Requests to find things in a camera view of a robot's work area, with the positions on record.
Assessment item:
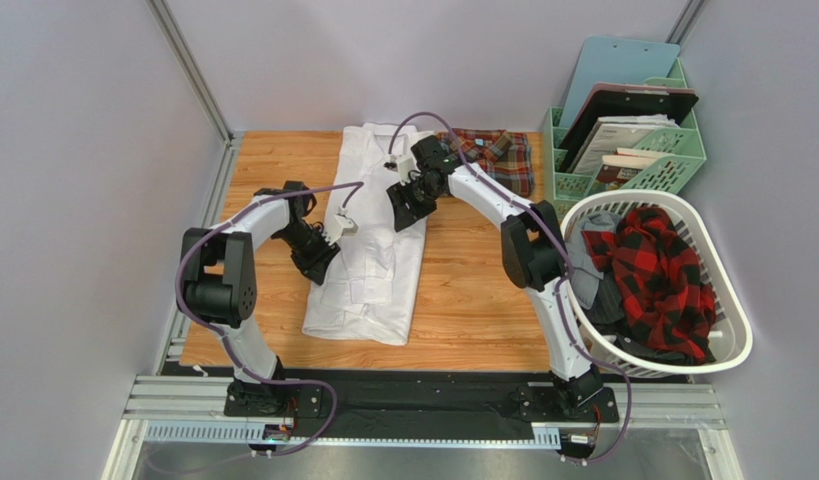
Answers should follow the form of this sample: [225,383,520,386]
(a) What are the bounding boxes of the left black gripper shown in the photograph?
[277,223,342,286]

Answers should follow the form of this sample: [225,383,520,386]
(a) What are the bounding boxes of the white long sleeve shirt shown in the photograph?
[302,123,428,346]

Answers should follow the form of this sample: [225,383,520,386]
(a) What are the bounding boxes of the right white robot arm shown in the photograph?
[384,136,603,409]

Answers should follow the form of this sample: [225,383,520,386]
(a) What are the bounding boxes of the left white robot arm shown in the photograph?
[175,181,339,405]

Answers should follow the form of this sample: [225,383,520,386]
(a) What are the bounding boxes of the folded plaid shirt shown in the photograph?
[454,128,535,198]

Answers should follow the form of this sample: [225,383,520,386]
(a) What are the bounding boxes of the dark red book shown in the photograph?
[589,148,668,194]

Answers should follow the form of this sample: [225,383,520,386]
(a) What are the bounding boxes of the white booklet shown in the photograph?
[565,115,679,175]

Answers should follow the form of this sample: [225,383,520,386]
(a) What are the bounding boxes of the blue clipboard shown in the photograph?
[558,36,681,128]

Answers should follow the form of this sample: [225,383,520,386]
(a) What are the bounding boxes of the red black plaid shirt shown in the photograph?
[583,206,716,366]

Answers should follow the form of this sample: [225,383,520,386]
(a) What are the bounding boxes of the green desk organizer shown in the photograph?
[542,61,707,215]

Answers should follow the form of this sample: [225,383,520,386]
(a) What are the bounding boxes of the black clipboard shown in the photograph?
[560,82,699,173]

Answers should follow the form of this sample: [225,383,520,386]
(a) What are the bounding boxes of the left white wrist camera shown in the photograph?
[323,207,358,245]

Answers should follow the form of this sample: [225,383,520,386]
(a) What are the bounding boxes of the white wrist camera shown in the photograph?
[384,154,417,185]
[323,207,358,245]

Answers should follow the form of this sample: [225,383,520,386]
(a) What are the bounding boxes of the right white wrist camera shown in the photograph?
[384,154,417,185]

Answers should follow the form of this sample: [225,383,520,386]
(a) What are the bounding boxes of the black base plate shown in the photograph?
[159,360,620,442]

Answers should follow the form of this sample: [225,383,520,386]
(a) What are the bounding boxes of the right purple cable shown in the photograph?
[387,111,633,466]

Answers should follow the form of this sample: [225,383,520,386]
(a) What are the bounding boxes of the aluminium frame rail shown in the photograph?
[102,133,746,480]

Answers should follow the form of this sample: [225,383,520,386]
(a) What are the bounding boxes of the white slotted cable duct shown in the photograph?
[144,420,562,450]

